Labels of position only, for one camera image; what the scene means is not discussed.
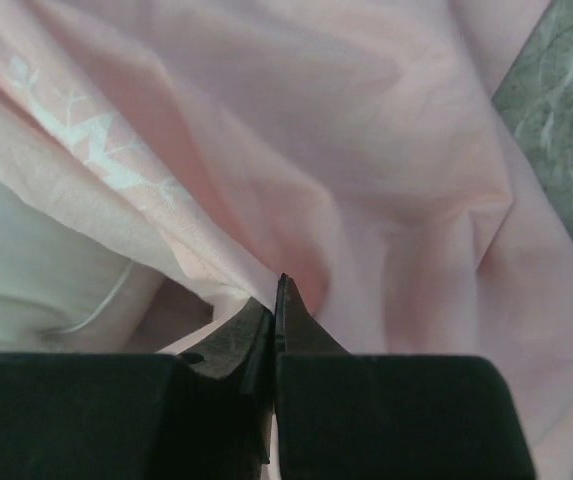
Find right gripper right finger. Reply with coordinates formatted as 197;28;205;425
275;276;536;479

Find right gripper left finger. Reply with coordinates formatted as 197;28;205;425
0;300;272;479

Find white pillow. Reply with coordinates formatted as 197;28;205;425
0;182;163;352

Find purple princess print pillowcase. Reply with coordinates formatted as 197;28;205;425
0;1;573;479

